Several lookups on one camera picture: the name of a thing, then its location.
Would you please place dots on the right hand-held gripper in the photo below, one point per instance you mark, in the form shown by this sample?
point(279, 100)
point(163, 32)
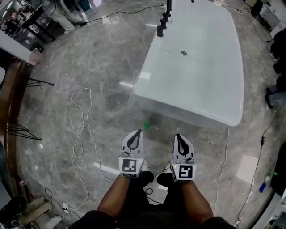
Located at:
point(184, 171)

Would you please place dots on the white counter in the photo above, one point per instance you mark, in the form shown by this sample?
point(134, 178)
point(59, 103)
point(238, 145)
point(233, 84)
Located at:
point(13, 45)

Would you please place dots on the chrome bathtub drain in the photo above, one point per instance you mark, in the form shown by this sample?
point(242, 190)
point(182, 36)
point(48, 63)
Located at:
point(183, 53)

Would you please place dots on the black round bin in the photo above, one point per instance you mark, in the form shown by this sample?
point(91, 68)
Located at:
point(13, 209)

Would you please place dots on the person's shoe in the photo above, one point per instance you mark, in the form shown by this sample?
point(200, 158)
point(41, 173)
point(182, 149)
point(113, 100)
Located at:
point(164, 176)
point(146, 171)

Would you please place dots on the blue bottle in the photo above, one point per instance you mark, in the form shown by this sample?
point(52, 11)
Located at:
point(262, 187)

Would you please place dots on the person's black trousers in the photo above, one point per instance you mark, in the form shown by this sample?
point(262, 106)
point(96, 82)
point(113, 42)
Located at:
point(154, 217)

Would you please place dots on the person's left forearm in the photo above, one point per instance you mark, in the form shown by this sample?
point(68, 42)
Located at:
point(116, 194)

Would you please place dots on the white bottle with green cap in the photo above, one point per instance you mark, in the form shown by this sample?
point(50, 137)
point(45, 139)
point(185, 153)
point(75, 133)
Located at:
point(269, 176)

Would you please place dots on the black faucet spout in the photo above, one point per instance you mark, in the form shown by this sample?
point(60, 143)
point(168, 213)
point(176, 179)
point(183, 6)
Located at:
point(169, 5)

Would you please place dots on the white power strip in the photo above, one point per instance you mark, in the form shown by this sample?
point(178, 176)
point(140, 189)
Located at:
point(66, 206)

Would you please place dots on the black faucet knob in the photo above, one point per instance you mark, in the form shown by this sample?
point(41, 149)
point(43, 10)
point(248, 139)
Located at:
point(160, 31)
point(166, 16)
point(163, 23)

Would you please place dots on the white bathtub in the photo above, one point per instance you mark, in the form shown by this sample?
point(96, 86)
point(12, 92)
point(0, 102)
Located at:
point(196, 73)

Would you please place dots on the white cabinet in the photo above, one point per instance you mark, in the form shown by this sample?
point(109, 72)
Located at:
point(270, 13)

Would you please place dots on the curved wooden table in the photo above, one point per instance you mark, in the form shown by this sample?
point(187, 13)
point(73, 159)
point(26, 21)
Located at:
point(13, 107)

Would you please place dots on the person's right shoe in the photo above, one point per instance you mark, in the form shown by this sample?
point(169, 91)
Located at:
point(164, 176)

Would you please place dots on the person's right forearm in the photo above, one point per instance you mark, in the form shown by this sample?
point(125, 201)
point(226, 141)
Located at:
point(195, 199)

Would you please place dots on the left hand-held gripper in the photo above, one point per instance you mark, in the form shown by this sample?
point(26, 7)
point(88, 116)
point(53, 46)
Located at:
point(130, 166)

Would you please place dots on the brown cardboard pile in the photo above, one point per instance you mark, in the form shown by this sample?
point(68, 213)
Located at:
point(38, 210)

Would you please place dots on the black hairpin table leg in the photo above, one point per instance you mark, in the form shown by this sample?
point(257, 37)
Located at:
point(41, 82)
point(24, 132)

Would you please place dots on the teal bucket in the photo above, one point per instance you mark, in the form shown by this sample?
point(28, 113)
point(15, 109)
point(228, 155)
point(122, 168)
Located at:
point(84, 3)

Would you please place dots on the person's left shoe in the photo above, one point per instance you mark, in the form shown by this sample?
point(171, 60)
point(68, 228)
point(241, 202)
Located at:
point(146, 171)

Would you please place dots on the small green object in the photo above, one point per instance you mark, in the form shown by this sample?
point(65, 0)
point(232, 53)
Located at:
point(146, 125)

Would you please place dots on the pink waste bin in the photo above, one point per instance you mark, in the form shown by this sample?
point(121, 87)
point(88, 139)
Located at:
point(35, 57)

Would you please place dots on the black table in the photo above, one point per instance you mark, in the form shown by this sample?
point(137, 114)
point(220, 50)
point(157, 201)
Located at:
point(38, 24)

